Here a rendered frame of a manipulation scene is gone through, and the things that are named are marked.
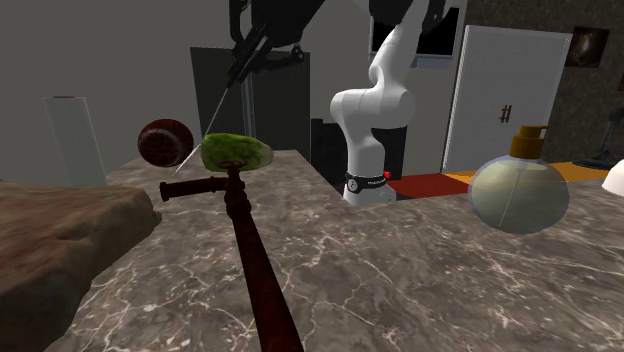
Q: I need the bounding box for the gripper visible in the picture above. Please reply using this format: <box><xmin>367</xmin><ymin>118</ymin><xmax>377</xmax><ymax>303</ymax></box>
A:
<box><xmin>226</xmin><ymin>0</ymin><xmax>342</xmax><ymax>90</ymax></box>

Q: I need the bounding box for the dark tall cabinet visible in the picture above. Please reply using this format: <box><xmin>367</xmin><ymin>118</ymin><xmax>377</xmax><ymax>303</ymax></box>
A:
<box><xmin>189</xmin><ymin>46</ymin><xmax>312</xmax><ymax>163</ymax></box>

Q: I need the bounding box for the thin silver rod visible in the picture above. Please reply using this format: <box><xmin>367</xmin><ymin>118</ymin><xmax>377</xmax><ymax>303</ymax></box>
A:
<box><xmin>171</xmin><ymin>86</ymin><xmax>231</xmax><ymax>176</ymax></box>

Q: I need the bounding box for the dark red ball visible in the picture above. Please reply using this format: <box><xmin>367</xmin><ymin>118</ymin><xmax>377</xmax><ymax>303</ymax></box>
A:
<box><xmin>136</xmin><ymin>117</ymin><xmax>196</xmax><ymax>169</ymax></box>

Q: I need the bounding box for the dark window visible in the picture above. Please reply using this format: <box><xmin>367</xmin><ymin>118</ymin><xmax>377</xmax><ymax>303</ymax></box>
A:
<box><xmin>369</xmin><ymin>0</ymin><xmax>463</xmax><ymax>68</ymax></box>

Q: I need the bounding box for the red and orange rug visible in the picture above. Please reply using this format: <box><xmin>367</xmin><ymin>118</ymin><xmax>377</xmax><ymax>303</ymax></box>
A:
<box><xmin>386</xmin><ymin>160</ymin><xmax>612</xmax><ymax>200</ymax></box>

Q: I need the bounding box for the white paper towel roll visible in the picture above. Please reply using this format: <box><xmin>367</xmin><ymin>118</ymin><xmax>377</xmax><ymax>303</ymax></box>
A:
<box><xmin>42</xmin><ymin>95</ymin><xmax>108</xmax><ymax>188</ymax></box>

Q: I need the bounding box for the white door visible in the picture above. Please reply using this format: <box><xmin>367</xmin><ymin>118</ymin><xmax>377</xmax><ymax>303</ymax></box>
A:
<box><xmin>440</xmin><ymin>24</ymin><xmax>574</xmax><ymax>175</ymax></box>

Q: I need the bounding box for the brown rough bread loaf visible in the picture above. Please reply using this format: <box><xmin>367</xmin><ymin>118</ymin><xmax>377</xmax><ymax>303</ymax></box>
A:
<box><xmin>0</xmin><ymin>179</ymin><xmax>164</xmax><ymax>352</ymax></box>

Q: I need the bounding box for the round clear soap dispenser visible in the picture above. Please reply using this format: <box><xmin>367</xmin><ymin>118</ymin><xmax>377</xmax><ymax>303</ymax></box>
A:
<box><xmin>467</xmin><ymin>124</ymin><xmax>571</xmax><ymax>236</ymax></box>

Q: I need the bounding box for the dark floor appliance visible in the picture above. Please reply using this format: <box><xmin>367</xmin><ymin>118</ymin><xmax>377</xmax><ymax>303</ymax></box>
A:
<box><xmin>572</xmin><ymin>106</ymin><xmax>624</xmax><ymax>170</ymax></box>

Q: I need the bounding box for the white rounded object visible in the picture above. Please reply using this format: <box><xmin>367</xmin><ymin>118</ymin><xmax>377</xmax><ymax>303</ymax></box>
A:
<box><xmin>600</xmin><ymin>157</ymin><xmax>624</xmax><ymax>199</ymax></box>

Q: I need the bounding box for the dark red long-handled tool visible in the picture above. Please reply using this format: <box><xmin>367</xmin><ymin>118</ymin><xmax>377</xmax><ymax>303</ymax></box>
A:
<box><xmin>158</xmin><ymin>160</ymin><xmax>306</xmax><ymax>352</ymax></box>

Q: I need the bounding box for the dark wall picture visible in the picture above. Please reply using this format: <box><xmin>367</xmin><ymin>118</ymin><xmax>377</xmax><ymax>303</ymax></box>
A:
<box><xmin>564</xmin><ymin>26</ymin><xmax>611</xmax><ymax>70</ymax></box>

